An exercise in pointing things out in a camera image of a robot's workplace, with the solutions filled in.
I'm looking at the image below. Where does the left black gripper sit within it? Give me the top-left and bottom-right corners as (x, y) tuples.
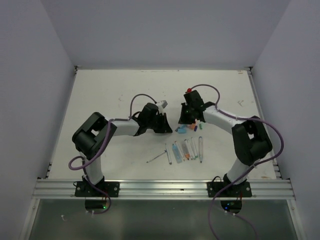
(146, 112), (173, 133)

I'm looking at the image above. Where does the light blue pen cap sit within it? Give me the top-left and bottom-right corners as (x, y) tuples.
(177, 128), (187, 134)

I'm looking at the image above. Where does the blue capped white marker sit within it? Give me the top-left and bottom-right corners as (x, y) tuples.
(198, 136), (204, 163)

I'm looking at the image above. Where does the green capped white marker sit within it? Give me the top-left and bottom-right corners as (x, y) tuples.
(191, 137), (199, 159)

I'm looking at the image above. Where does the grey capped white pen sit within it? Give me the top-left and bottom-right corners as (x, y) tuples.
(146, 150), (167, 163)

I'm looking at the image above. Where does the orange highlighter marker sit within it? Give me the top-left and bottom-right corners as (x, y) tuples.
(182, 139), (190, 160)

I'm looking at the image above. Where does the light blue capped pen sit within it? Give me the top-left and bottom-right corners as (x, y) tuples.
(165, 143), (172, 165)

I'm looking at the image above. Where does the light blue highlighter marker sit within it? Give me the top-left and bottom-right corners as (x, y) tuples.
(172, 143), (182, 164)

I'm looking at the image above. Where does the green white pen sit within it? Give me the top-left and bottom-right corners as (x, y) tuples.
(188, 140), (195, 160)

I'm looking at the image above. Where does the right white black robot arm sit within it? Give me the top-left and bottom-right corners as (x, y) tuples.
(178, 89), (273, 197)

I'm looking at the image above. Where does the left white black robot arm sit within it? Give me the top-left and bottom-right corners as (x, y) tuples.
(68, 100), (173, 197)

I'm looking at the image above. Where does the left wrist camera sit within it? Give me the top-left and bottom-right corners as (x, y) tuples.
(156, 100), (168, 109)

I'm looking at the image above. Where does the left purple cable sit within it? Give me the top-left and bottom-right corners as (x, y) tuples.
(68, 93), (160, 215)

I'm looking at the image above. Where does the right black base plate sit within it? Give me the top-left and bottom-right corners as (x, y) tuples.
(206, 175), (253, 198)

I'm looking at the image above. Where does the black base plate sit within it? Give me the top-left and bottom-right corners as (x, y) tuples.
(206, 175), (253, 198)
(73, 181), (120, 198)

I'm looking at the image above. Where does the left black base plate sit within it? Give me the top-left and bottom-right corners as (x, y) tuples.
(73, 181), (120, 198)

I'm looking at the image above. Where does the aluminium rail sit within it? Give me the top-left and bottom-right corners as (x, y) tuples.
(32, 179), (295, 200)

